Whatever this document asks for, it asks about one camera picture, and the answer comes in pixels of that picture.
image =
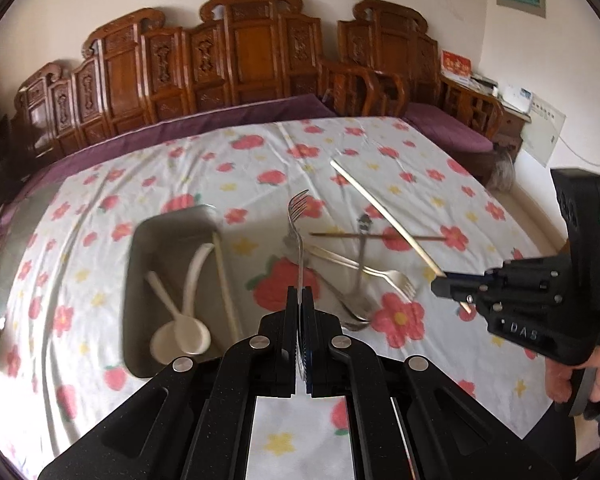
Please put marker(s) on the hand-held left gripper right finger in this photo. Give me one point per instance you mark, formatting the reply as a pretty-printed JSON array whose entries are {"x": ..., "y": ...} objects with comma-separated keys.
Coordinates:
[{"x": 307, "y": 345}]

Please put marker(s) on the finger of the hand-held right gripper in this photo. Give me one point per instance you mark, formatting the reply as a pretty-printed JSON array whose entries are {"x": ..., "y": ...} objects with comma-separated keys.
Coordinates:
[
  {"x": 455, "y": 289},
  {"x": 472, "y": 273}
]

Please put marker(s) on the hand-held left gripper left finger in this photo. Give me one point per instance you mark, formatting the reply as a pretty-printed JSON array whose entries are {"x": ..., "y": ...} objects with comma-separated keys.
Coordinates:
[{"x": 280, "y": 350}]

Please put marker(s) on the dark brown chopstick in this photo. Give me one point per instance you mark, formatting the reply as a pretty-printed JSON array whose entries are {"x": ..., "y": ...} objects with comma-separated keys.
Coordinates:
[{"x": 420, "y": 237}]

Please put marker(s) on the pale gold metal fork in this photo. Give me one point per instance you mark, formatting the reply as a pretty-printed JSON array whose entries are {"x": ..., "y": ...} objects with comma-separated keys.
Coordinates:
[{"x": 375, "y": 272}]

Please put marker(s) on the beige chopstick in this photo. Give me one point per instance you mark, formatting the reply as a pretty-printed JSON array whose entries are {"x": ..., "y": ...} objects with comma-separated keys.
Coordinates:
[
  {"x": 225, "y": 285},
  {"x": 380, "y": 207}
]

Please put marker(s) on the silver metal fork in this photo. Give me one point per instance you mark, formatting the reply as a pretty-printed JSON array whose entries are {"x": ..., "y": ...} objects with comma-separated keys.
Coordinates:
[{"x": 297, "y": 240}]

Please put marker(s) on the slim white spoon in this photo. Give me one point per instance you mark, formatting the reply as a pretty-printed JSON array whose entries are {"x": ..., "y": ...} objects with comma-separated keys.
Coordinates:
[{"x": 161, "y": 295}]

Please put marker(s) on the rectangular metal tray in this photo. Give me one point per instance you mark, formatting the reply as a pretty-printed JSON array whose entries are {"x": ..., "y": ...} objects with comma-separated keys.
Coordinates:
[{"x": 145, "y": 260}]

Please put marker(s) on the grey crumpled bag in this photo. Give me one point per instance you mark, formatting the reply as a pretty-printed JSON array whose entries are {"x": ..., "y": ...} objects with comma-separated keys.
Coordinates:
[{"x": 504, "y": 170}]

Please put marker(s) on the purple armchair cushion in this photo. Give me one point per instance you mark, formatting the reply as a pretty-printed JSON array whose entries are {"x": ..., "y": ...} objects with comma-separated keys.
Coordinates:
[{"x": 445, "y": 127}]

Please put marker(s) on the person's dark clothing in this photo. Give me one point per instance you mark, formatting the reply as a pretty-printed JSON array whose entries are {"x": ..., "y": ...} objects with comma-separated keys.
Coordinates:
[{"x": 570, "y": 445}]

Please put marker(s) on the wooden side table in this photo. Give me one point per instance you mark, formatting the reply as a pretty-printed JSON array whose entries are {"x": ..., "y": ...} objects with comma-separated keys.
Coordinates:
[{"x": 512, "y": 130}]

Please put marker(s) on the white device with blue print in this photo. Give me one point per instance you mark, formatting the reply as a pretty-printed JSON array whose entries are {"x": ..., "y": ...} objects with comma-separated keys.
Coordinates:
[{"x": 517, "y": 97}]

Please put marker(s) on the floral strawberry tablecloth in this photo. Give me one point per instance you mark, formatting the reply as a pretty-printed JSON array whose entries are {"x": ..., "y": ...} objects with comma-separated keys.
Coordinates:
[{"x": 180, "y": 170}]

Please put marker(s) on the carved wooden armchair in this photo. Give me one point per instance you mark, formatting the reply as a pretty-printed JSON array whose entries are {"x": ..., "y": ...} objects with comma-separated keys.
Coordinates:
[{"x": 395, "y": 45}]

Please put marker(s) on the long purple sofa cushion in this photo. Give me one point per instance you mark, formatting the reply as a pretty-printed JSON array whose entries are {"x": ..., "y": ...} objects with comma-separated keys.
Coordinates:
[{"x": 180, "y": 125}]

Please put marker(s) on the long carved wooden sofa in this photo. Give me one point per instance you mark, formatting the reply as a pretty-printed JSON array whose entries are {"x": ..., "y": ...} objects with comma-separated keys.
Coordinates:
[{"x": 190, "y": 60}]

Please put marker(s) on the white wall distribution box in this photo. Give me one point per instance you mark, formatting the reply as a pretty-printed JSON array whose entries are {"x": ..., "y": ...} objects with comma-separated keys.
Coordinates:
[{"x": 542, "y": 130}]

